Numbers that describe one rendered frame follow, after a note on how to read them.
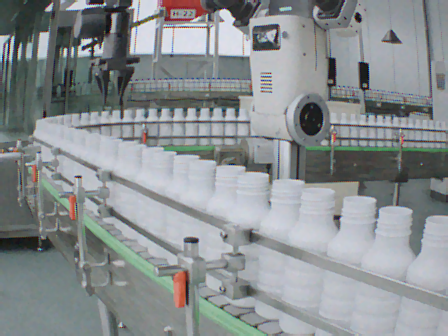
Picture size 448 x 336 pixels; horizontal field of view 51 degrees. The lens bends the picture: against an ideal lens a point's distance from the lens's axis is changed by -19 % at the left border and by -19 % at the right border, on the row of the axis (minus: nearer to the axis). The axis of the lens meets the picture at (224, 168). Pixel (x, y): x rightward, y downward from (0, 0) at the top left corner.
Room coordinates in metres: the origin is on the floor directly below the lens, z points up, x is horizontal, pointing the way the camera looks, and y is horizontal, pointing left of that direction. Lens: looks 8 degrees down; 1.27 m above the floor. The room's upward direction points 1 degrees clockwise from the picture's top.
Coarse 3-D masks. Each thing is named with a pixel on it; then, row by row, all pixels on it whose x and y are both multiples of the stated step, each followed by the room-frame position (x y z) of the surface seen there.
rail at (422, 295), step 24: (48, 144) 1.51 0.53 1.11; (48, 168) 1.51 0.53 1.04; (96, 168) 1.06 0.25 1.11; (144, 192) 0.84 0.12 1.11; (120, 216) 0.94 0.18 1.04; (192, 216) 0.71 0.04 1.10; (264, 240) 0.57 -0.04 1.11; (312, 264) 0.50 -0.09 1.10; (336, 264) 0.47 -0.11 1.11; (384, 288) 0.41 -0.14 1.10; (408, 288) 0.38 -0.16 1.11; (288, 312) 0.53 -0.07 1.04
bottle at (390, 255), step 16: (384, 208) 0.46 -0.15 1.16; (400, 208) 0.46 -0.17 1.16; (384, 224) 0.44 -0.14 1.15; (400, 224) 0.43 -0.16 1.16; (384, 240) 0.44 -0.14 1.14; (400, 240) 0.43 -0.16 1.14; (368, 256) 0.45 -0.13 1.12; (384, 256) 0.43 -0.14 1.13; (400, 256) 0.43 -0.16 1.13; (384, 272) 0.42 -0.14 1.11; (400, 272) 0.42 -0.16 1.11; (368, 288) 0.43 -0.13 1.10; (368, 304) 0.43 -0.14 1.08; (384, 304) 0.42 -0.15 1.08; (352, 320) 0.45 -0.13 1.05; (368, 320) 0.43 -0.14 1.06; (384, 320) 0.42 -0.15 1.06
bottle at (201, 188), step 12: (192, 168) 0.74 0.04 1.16; (204, 168) 0.74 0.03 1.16; (192, 180) 0.74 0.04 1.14; (204, 180) 0.74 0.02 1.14; (192, 192) 0.74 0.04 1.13; (204, 192) 0.73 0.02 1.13; (192, 204) 0.73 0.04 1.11; (204, 204) 0.72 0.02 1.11; (180, 216) 0.75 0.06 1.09; (180, 228) 0.75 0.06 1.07; (192, 228) 0.73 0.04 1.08; (204, 228) 0.72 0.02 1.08; (180, 240) 0.75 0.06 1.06; (204, 240) 0.73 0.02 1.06; (204, 252) 0.73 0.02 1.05
